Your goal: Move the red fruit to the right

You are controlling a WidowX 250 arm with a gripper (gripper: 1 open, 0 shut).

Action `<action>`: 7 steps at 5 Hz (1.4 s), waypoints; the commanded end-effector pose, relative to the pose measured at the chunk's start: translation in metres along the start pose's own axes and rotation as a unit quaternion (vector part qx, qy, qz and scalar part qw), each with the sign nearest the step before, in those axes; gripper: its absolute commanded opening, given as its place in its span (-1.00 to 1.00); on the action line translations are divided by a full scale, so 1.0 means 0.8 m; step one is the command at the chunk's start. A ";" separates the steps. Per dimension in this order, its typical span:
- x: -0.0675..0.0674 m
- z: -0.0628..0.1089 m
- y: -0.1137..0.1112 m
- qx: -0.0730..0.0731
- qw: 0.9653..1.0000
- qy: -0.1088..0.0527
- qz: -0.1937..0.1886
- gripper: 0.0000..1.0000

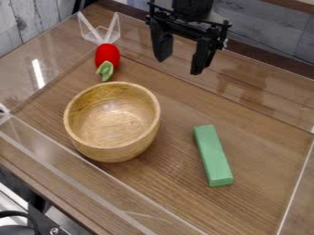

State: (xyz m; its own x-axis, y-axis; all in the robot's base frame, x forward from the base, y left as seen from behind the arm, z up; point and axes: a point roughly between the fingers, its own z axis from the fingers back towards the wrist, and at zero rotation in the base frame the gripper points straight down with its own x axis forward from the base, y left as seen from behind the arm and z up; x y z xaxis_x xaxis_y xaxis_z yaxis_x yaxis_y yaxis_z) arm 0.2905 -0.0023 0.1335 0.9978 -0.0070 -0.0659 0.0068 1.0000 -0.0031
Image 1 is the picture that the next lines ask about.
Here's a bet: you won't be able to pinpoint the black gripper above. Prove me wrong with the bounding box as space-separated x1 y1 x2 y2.
147 0 231 75

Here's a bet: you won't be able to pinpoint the red plush fruit green leaf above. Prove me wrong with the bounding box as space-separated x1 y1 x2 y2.
95 43 120 82

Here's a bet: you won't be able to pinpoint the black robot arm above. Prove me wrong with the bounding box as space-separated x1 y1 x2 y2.
146 0 231 75

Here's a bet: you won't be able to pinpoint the wooden bowl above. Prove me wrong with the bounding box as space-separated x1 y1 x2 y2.
63 82 160 162

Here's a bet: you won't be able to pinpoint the clear acrylic tray walls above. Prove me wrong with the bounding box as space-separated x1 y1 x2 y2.
0 16 314 235

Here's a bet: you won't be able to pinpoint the green rectangular block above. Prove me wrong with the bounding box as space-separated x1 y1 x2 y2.
194 125 234 187

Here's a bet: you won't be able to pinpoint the black table mount bracket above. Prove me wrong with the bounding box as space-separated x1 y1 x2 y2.
27 204 69 235

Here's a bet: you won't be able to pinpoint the black cable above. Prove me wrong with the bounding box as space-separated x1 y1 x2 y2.
0 210 29 220

